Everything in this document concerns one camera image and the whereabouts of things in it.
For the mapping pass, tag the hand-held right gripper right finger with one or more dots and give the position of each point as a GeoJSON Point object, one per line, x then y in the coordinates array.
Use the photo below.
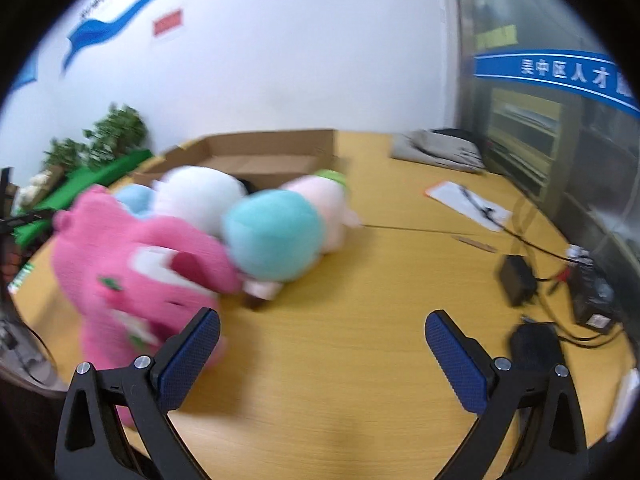
{"type": "Point", "coordinates": [455, 365]}

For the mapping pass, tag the blue banner sign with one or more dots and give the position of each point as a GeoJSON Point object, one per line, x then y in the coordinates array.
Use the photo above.
{"type": "Point", "coordinates": [540, 67]}

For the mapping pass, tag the pink plush bear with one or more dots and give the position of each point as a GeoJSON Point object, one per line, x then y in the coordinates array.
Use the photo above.
{"type": "Point", "coordinates": [100, 245]}

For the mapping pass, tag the white black panda plush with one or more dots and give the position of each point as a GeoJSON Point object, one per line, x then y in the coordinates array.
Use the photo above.
{"type": "Point", "coordinates": [195, 195]}

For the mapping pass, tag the cardboard box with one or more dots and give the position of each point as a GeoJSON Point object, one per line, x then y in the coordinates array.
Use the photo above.
{"type": "Point", "coordinates": [260, 152]}

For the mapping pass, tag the grey fabric bag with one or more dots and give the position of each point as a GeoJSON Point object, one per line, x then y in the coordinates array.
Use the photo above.
{"type": "Point", "coordinates": [435, 150]}

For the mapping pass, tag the green white label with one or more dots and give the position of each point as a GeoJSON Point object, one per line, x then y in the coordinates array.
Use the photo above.
{"type": "Point", "coordinates": [20, 277]}

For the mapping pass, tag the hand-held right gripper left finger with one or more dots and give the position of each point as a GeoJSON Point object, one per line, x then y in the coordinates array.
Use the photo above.
{"type": "Point", "coordinates": [192, 360]}

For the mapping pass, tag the teal round plush toy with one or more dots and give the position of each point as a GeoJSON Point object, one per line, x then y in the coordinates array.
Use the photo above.
{"type": "Point", "coordinates": [270, 230]}

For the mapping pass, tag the yellow sticker on glass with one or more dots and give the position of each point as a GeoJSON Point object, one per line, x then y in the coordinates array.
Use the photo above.
{"type": "Point", "coordinates": [496, 36]}

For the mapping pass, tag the artificial green plant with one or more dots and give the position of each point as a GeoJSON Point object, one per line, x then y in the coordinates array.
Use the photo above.
{"type": "Point", "coordinates": [65, 152]}
{"type": "Point", "coordinates": [117, 130]}

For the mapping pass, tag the yellow shelf cabinet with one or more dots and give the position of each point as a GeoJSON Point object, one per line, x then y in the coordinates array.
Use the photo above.
{"type": "Point", "coordinates": [525, 135]}

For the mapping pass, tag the black device with label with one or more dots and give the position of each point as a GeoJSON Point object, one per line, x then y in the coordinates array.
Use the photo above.
{"type": "Point", "coordinates": [595, 300]}

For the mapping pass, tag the blue wall ribbon decoration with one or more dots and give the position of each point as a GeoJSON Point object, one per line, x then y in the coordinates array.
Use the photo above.
{"type": "Point", "coordinates": [100, 27]}

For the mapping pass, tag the red wall label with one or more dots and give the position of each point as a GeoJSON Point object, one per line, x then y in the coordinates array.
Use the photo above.
{"type": "Point", "coordinates": [168, 23]}

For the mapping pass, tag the light blue plush toy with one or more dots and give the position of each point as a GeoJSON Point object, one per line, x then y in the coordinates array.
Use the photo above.
{"type": "Point", "coordinates": [134, 199]}

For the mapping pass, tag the white paper sheet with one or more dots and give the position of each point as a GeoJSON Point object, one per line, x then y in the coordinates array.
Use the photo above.
{"type": "Point", "coordinates": [452, 197]}

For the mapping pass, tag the wooden pencil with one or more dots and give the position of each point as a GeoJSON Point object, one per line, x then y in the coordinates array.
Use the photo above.
{"type": "Point", "coordinates": [475, 243]}

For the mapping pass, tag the white paper at edge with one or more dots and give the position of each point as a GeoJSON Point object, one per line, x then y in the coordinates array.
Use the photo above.
{"type": "Point", "coordinates": [625, 400]}

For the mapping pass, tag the black pouch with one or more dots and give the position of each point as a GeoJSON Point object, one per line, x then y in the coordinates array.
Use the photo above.
{"type": "Point", "coordinates": [535, 347]}

